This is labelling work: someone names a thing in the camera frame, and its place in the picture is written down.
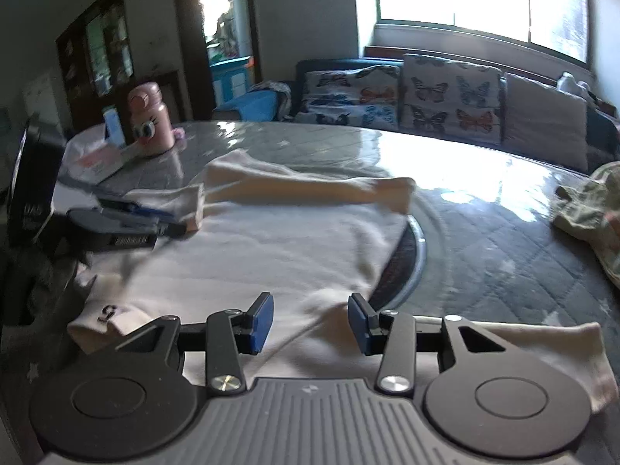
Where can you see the white tissue pack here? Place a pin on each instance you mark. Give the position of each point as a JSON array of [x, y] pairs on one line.
[[94, 162]]

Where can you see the dark blue sofa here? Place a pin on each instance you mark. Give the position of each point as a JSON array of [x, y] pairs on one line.
[[603, 135]]

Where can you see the round black table inset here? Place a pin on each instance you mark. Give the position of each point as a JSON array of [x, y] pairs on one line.
[[402, 261]]

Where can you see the pink cartoon face bottle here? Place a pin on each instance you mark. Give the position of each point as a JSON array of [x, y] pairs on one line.
[[152, 121]]

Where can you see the blue blanket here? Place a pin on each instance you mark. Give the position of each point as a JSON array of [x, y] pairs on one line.
[[252, 104]]

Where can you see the blue cabinet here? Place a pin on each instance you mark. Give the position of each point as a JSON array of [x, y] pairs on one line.
[[232, 82]]

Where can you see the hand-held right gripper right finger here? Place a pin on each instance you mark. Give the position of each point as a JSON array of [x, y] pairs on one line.
[[361, 324]]

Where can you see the floral green garment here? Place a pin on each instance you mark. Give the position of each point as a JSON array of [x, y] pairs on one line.
[[593, 213]]

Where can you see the butterfly print cushion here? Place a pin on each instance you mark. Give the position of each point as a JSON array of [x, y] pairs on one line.
[[450, 97], [348, 99]]

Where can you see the dark wooden door frame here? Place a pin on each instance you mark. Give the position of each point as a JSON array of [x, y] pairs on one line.
[[186, 34]]

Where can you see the white plush toy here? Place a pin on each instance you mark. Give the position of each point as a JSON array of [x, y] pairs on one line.
[[574, 86]]

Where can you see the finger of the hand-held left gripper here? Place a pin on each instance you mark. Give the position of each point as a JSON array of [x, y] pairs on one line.
[[140, 208], [121, 235]]

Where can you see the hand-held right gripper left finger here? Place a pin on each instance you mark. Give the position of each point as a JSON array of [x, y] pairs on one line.
[[261, 324]]

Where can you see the blue and white box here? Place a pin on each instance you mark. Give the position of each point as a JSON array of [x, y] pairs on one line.
[[114, 128]]

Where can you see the cream sweatshirt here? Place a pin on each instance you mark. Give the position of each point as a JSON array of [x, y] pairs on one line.
[[290, 252]]

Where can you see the glass door cabinet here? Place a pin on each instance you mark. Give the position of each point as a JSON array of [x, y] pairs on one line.
[[101, 53]]

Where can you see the plain grey cushion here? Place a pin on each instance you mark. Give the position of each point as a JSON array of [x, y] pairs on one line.
[[547, 121]]

